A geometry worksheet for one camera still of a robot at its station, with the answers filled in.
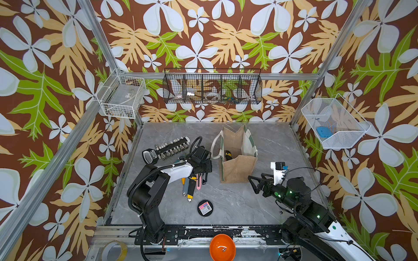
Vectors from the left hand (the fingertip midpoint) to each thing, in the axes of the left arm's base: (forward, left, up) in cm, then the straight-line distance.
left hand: (210, 164), depth 95 cm
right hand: (-16, -19, +18) cm, 31 cm away
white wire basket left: (+23, +47, +31) cm, 61 cm away
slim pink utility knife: (-7, +6, -3) cm, 10 cm away
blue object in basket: (+6, -57, +23) cm, 61 cm away
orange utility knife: (-9, +15, -3) cm, 18 cm away
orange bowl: (-41, -5, -2) cm, 41 cm away
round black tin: (-24, +3, -1) cm, 25 cm away
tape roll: (-41, +44, +1) cm, 60 cm away
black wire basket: (+38, +1, +28) cm, 47 cm away
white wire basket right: (+12, -64, +24) cm, 70 cm away
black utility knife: (-8, +3, -2) cm, 9 cm away
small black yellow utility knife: (+7, -11, -1) cm, 13 cm away
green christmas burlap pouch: (-6, -13, +19) cm, 24 cm away
